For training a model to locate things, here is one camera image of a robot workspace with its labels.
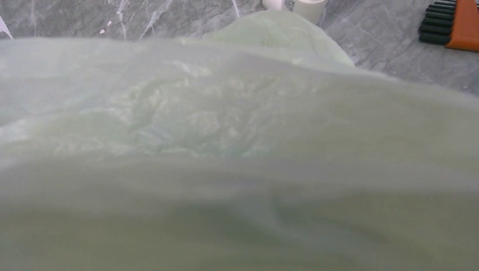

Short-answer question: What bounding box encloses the green avocado print plastic bag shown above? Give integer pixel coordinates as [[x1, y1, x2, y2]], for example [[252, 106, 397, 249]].
[[1, 11, 478, 270]]

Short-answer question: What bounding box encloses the small orange black block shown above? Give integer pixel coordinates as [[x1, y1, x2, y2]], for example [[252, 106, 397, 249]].
[[418, 0, 478, 53]]

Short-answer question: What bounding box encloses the white PVC pipe frame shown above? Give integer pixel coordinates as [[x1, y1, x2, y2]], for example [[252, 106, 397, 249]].
[[262, 0, 328, 24]]

